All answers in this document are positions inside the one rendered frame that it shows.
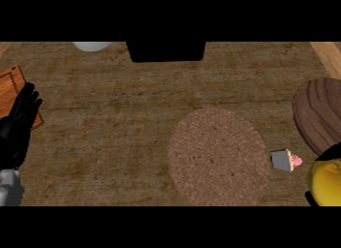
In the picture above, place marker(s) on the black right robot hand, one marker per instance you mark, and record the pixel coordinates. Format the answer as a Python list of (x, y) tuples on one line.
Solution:
[(334, 150)]

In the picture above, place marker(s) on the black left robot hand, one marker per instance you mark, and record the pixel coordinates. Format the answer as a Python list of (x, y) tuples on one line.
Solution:
[(10, 139)]

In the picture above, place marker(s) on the yellow lemon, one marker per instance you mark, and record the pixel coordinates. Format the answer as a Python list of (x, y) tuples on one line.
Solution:
[(331, 184)]

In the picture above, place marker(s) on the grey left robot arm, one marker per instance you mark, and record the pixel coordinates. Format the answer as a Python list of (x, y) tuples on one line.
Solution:
[(6, 190)]

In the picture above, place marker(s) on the brown wooden bowl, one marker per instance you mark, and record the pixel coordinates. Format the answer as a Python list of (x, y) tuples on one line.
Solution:
[(325, 113)]

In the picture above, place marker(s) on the brown woven oval placemat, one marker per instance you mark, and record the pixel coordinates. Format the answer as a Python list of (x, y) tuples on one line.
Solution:
[(218, 158)]

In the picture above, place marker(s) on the pink frosted cupcake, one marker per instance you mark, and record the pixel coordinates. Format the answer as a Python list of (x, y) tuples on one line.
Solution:
[(286, 160)]

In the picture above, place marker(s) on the orange wooden cutting board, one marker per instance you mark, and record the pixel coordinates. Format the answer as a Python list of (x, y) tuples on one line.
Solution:
[(6, 93)]

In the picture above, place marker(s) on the white rounded object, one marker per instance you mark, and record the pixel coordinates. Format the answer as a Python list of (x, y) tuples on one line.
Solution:
[(93, 46)]

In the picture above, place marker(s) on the black appliance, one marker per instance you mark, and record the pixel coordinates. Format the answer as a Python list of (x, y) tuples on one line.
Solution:
[(165, 51)]

